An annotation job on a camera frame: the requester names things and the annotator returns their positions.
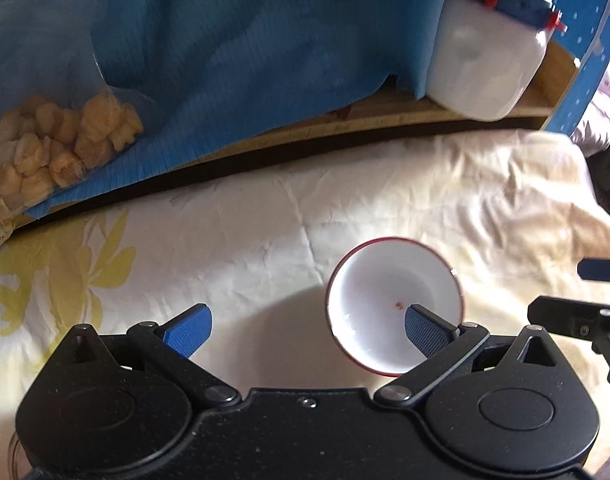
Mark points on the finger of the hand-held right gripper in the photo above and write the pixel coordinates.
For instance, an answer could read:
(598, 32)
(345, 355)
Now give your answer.
(565, 312)
(602, 269)

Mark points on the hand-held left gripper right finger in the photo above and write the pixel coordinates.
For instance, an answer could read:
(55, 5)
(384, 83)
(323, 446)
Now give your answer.
(425, 331)

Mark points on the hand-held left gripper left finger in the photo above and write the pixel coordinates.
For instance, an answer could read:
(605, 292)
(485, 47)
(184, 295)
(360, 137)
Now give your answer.
(191, 332)

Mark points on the white bowl with red rim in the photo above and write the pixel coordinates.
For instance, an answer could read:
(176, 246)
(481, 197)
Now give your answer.
(385, 290)

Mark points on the cream floral table cover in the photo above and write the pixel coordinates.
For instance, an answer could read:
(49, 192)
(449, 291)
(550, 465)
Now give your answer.
(235, 245)

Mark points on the clear plastic bag of snacks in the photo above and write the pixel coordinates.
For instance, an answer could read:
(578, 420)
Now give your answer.
(60, 145)

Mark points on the white bottle with blue lid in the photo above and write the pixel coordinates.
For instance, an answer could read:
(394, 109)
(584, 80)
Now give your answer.
(485, 60)

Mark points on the blue polka dot cloth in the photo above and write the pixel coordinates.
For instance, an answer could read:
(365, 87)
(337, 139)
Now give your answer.
(580, 10)

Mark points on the blue striped garment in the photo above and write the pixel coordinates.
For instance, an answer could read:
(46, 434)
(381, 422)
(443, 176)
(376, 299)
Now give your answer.
(235, 50)

